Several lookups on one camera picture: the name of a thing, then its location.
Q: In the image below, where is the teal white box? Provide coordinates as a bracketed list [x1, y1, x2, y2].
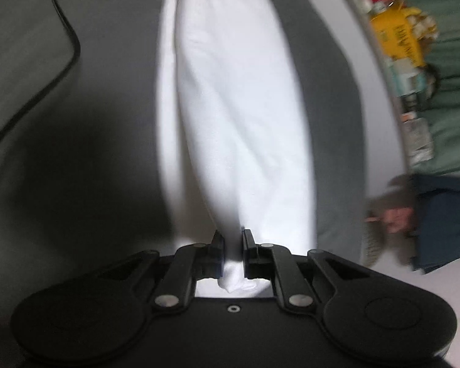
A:
[387, 58, 429, 97]

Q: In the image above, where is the black cable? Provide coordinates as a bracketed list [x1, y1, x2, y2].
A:
[0, 0, 81, 158]

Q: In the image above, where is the white garment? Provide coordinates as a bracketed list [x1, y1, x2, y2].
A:
[156, 0, 316, 297]

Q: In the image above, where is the pink hanging cloth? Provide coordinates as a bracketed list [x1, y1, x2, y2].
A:
[365, 207, 415, 233]

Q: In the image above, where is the grey bed sheet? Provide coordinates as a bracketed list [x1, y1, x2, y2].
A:
[0, 0, 365, 309]

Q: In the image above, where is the clear plastic container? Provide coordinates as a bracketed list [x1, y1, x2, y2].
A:
[402, 118, 435, 166]

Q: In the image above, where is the dark teal hanging jacket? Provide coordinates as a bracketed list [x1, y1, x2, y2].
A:
[410, 174, 460, 273]

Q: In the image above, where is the woven grey basket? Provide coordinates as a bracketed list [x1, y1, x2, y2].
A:
[361, 198, 387, 268]

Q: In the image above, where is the yellow cardboard box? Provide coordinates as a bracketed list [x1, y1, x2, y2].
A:
[370, 5, 426, 67]

